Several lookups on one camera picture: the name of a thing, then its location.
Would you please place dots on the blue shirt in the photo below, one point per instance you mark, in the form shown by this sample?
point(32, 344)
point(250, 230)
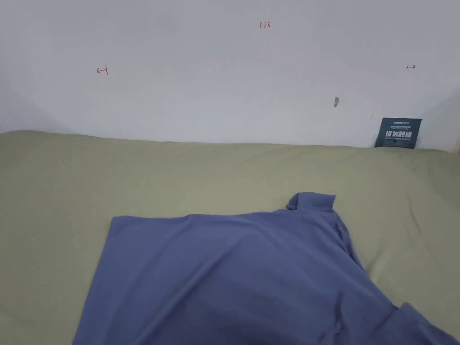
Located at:
point(230, 280)

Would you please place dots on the bed with pale green sheet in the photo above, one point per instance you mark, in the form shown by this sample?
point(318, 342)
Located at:
point(64, 187)

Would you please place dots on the dark blue sign card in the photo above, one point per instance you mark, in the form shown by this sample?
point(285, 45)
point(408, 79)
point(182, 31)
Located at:
point(397, 133)

